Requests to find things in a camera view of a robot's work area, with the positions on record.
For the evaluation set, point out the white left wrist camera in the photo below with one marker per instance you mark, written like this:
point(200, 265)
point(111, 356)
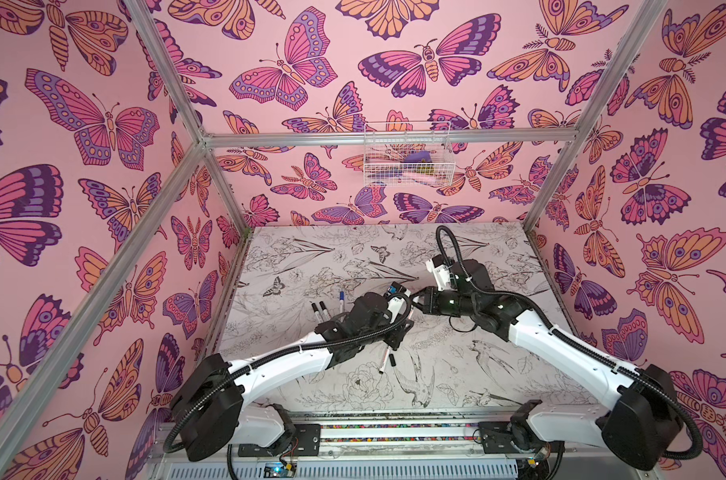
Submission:
point(396, 297)

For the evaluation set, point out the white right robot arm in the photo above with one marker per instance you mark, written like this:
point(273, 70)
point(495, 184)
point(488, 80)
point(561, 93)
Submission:
point(637, 416)

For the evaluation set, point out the aluminium frame left beam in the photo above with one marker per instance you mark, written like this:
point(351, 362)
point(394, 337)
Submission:
point(29, 405)

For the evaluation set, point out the white wire basket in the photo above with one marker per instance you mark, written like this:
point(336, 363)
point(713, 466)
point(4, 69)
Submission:
point(406, 164)

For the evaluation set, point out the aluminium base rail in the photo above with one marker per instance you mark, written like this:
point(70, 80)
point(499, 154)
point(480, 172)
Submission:
point(421, 446)

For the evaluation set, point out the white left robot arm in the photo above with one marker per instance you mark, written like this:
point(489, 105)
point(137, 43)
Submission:
point(213, 408)

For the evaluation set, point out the aluminium frame post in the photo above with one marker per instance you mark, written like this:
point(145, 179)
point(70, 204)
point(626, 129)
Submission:
point(627, 49)
point(145, 26)

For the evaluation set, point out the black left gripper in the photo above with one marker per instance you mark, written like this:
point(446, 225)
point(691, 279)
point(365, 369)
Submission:
point(397, 333)

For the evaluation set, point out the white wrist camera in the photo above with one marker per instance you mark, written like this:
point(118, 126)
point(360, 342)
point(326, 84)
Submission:
point(448, 275)
point(396, 297)

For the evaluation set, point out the aluminium frame right post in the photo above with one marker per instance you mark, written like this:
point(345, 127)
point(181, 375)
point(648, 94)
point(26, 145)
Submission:
point(627, 49)

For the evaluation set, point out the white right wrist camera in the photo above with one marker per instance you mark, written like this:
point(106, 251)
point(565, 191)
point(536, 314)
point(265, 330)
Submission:
point(448, 275)

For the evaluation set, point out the aluminium frame crossbar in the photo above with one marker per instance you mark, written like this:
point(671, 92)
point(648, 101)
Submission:
point(361, 138)

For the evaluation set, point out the green circuit board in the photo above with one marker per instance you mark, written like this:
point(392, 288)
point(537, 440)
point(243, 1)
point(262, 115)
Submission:
point(279, 470)

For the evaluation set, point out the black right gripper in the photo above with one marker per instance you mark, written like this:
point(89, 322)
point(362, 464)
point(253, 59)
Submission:
point(429, 300)

